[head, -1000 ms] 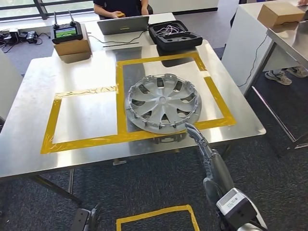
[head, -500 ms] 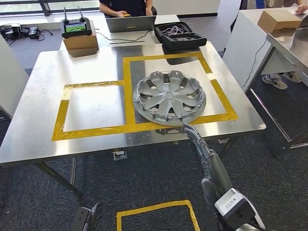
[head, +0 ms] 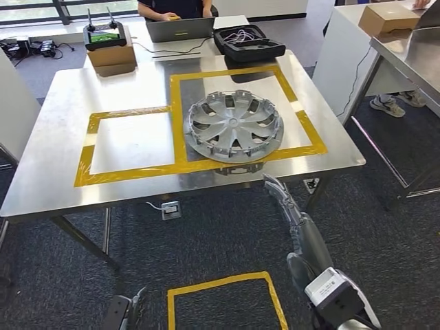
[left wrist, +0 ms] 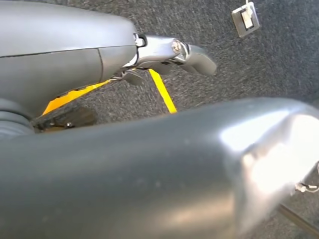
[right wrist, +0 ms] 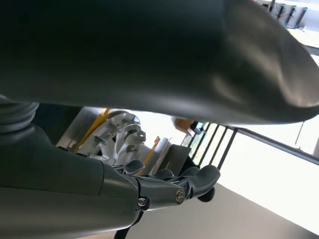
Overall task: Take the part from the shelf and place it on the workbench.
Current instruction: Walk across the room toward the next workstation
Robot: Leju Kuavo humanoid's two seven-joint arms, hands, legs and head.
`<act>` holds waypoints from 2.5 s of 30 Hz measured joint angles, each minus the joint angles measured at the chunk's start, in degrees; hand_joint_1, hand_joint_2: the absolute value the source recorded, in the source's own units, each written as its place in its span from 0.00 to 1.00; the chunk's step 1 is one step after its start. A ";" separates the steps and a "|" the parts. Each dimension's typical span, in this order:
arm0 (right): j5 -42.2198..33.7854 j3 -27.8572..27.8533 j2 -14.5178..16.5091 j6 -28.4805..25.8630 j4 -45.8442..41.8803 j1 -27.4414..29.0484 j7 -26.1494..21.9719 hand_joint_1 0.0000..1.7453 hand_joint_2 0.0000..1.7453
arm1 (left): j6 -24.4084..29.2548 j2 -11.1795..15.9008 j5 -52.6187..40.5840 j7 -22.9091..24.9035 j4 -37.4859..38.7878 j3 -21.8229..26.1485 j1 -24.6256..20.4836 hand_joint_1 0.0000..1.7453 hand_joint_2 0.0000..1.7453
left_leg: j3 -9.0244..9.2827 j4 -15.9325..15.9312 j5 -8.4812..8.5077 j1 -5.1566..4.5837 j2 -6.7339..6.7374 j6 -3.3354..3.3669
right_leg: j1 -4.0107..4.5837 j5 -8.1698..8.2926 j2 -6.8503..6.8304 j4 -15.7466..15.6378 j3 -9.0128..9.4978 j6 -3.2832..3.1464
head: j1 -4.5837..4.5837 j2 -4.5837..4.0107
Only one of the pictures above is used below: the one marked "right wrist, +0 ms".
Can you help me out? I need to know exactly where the black remote controller with screen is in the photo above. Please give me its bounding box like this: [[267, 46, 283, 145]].
[[190, 121, 207, 136]]

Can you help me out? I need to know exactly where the steel workbench table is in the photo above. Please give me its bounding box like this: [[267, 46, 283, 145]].
[[57, 107, 175, 177]]

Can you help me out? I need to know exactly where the grey laptop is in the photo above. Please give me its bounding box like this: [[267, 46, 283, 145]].
[[160, 144, 191, 175]]

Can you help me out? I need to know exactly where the brown cardboard box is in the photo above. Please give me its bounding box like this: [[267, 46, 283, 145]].
[[174, 118, 195, 136]]

